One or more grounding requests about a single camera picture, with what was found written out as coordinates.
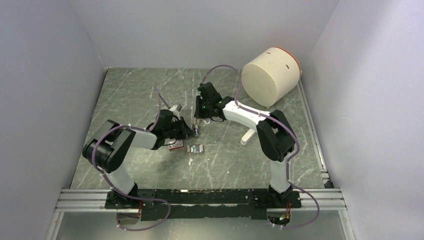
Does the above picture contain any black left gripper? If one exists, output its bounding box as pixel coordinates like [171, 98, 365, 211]
[164, 116, 196, 140]

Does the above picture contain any beige stapler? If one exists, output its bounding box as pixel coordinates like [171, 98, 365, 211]
[192, 123, 200, 137]

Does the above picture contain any red staple box sleeve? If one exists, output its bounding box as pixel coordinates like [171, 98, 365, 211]
[168, 140, 184, 151]

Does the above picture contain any staple box tray with staples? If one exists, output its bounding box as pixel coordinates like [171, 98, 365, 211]
[186, 144, 205, 154]

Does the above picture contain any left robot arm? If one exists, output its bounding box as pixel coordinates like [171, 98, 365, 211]
[81, 109, 194, 208]

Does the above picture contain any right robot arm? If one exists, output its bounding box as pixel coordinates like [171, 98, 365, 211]
[194, 82, 297, 207]

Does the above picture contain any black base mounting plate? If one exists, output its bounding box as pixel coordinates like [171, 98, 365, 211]
[104, 188, 302, 221]

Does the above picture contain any cream cylindrical container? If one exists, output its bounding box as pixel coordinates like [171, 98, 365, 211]
[241, 47, 302, 107]

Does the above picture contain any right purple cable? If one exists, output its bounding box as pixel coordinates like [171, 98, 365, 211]
[201, 64, 321, 230]

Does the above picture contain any aluminium frame rail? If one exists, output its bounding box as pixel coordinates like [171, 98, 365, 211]
[55, 188, 347, 212]

